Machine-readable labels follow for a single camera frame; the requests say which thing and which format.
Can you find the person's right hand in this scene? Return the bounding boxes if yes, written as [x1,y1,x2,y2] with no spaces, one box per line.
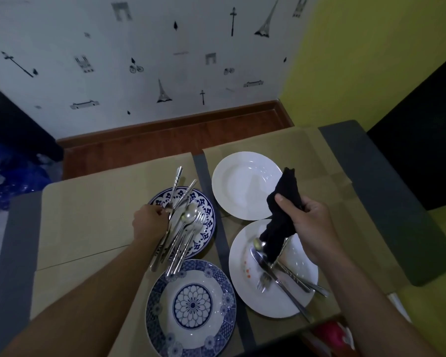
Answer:
[275,193,345,265]

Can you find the person's left hand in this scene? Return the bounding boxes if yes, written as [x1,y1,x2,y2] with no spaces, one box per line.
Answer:
[133,204,171,250]

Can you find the black cloth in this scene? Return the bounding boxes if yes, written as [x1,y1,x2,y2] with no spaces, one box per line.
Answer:
[259,167,304,263]

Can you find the long silver ridged-handle utensil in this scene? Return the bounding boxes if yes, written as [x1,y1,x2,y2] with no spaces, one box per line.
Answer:
[150,166,183,273]

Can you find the silver fork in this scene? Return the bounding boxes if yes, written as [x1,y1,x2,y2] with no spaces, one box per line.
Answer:
[256,236,295,294]

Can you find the person's right forearm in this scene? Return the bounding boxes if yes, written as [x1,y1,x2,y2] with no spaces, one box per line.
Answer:
[314,251,445,357]

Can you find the person's left forearm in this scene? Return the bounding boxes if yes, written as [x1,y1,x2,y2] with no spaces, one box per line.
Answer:
[0,238,160,357]

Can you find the pile of silver cutlery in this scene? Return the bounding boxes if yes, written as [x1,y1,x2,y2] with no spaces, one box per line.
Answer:
[160,178,207,277]

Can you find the blue floral rim plate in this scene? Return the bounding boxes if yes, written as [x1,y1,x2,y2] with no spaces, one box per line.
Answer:
[147,186,217,262]

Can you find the silver spoon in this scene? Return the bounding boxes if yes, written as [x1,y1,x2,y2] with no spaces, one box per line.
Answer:
[253,237,330,297]

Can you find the clean white plate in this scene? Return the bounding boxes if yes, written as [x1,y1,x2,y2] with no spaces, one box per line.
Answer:
[211,151,283,221]

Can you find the brown paper sheet with flaps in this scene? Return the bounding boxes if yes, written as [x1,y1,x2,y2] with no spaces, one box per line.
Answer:
[202,126,410,347]

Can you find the large brown paper sheet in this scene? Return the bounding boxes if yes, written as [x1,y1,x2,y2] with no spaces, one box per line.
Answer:
[29,152,257,357]

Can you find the silver table knife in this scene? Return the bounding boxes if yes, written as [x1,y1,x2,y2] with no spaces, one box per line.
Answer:
[250,248,315,323]

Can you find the white plate with red stains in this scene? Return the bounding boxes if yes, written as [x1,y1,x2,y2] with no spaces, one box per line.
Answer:
[228,219,319,319]

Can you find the blue plate with flower centre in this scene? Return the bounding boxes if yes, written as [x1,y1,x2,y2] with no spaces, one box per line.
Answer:
[145,259,237,357]

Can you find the pink object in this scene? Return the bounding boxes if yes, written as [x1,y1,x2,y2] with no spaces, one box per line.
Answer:
[311,321,358,354]

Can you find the blue plastic bag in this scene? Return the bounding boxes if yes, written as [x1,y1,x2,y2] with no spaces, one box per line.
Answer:
[0,142,53,211]

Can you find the black cabinet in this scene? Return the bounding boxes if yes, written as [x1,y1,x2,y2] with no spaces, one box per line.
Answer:
[367,59,446,211]

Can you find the black furniture panel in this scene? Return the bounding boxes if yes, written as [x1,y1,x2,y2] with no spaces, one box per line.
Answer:
[0,78,64,165]

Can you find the silver utensil handle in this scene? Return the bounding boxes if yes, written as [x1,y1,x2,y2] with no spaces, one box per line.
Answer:
[275,262,312,293]

